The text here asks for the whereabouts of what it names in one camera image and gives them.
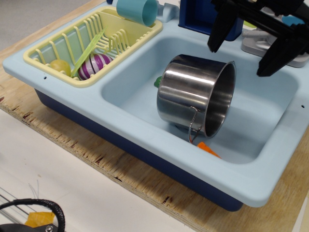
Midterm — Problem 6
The green plastic utensil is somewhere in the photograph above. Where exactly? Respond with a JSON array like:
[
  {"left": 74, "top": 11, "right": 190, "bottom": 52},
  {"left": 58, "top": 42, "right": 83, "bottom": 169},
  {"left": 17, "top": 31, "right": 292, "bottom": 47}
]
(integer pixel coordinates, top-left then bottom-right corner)
[{"left": 70, "top": 27, "right": 106, "bottom": 78}]

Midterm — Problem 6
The yellow toy fruit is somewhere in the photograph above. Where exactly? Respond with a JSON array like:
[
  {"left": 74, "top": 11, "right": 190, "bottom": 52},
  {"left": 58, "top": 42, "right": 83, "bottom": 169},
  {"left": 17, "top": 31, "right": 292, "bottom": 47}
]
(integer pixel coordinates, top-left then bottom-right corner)
[{"left": 50, "top": 59, "right": 71, "bottom": 76}]

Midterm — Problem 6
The orange toy carrot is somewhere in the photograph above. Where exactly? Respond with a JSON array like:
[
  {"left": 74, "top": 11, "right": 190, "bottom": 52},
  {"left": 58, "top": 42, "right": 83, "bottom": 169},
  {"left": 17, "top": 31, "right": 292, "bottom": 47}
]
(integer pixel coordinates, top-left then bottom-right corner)
[{"left": 197, "top": 142, "right": 221, "bottom": 158}]

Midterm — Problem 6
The black cable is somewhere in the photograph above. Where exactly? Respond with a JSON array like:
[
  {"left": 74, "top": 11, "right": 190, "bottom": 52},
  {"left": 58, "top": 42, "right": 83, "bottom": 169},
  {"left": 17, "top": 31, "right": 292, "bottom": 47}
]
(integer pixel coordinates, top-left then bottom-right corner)
[{"left": 0, "top": 198, "right": 66, "bottom": 232}]

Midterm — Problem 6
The stainless steel pot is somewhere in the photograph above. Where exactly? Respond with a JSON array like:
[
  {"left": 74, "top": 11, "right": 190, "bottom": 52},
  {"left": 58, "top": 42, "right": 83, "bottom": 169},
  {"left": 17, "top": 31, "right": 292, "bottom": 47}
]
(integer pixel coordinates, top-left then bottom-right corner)
[{"left": 156, "top": 54, "right": 237, "bottom": 143}]

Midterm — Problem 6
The grey toy faucet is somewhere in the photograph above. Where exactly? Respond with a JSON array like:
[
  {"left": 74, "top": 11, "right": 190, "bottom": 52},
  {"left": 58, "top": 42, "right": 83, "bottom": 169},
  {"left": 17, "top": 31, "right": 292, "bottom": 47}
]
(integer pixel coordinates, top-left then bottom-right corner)
[{"left": 241, "top": 7, "right": 301, "bottom": 57}]

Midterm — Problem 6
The blue plastic scoop cup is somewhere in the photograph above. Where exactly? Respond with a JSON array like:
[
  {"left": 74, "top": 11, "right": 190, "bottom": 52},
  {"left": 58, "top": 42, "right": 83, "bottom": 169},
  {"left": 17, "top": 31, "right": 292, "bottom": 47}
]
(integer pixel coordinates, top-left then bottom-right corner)
[{"left": 281, "top": 15, "right": 305, "bottom": 26}]

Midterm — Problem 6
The dark blue plastic box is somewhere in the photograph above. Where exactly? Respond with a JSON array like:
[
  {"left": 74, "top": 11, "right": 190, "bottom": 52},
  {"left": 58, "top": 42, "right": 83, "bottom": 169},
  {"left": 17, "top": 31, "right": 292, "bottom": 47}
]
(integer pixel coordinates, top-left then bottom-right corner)
[{"left": 179, "top": 0, "right": 243, "bottom": 41}]

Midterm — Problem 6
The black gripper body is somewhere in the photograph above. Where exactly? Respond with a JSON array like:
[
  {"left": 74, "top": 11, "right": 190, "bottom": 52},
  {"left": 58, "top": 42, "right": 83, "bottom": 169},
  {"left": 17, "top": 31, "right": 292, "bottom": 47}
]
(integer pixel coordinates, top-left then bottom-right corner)
[{"left": 210, "top": 0, "right": 309, "bottom": 46}]

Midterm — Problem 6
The yellow dish rack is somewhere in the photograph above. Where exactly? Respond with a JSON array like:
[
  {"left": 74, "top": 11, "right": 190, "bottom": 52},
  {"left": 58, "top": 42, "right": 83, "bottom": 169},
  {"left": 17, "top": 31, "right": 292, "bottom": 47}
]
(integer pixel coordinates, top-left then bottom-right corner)
[{"left": 23, "top": 6, "right": 163, "bottom": 87}]

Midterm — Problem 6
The teal plastic cup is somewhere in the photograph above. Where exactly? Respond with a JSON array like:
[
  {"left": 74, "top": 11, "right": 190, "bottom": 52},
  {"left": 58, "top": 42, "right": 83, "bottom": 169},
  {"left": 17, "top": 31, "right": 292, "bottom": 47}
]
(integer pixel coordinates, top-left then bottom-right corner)
[{"left": 116, "top": 0, "right": 158, "bottom": 27}]

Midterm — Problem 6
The green toy eggplant stem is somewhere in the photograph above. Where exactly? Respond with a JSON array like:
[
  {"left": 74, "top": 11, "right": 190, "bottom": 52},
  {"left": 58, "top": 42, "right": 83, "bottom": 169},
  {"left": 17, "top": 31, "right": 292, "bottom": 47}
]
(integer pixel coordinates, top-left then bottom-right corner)
[{"left": 154, "top": 76, "right": 162, "bottom": 88}]

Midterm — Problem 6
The purple striped toy eggplant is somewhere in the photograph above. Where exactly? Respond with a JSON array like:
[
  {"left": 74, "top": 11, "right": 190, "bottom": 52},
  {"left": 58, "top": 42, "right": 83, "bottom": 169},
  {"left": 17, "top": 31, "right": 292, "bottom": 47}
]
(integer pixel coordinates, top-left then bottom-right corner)
[{"left": 78, "top": 53, "right": 113, "bottom": 80}]

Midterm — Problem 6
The light blue toy sink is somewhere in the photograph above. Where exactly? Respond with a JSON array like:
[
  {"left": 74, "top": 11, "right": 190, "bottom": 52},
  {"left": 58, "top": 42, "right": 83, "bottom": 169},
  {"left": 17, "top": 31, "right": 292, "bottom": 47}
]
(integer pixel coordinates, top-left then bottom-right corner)
[{"left": 2, "top": 3, "right": 309, "bottom": 213}]

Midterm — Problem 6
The green plastic plate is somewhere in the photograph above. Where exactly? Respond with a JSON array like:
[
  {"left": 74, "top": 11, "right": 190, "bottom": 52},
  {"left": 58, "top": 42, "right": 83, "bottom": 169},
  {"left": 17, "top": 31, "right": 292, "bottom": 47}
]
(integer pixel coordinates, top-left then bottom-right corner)
[{"left": 244, "top": 21, "right": 255, "bottom": 28}]

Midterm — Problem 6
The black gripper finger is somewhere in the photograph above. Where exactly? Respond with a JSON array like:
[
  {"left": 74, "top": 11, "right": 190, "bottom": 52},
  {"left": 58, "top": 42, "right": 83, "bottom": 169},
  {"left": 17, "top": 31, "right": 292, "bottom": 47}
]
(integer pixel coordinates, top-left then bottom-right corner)
[
  {"left": 208, "top": 7, "right": 239, "bottom": 53},
  {"left": 257, "top": 30, "right": 309, "bottom": 77}
]

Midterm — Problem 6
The yellow tape piece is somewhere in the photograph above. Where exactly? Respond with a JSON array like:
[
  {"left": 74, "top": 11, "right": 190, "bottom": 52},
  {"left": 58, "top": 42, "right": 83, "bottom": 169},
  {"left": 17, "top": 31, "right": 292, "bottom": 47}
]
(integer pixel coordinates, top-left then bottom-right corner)
[{"left": 25, "top": 212, "right": 55, "bottom": 228}]

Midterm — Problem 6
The wooden plywood board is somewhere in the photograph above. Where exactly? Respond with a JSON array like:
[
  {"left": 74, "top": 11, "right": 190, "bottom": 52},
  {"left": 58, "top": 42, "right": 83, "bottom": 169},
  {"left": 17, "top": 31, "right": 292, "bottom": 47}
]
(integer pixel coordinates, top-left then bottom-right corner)
[{"left": 0, "top": 0, "right": 309, "bottom": 232}]

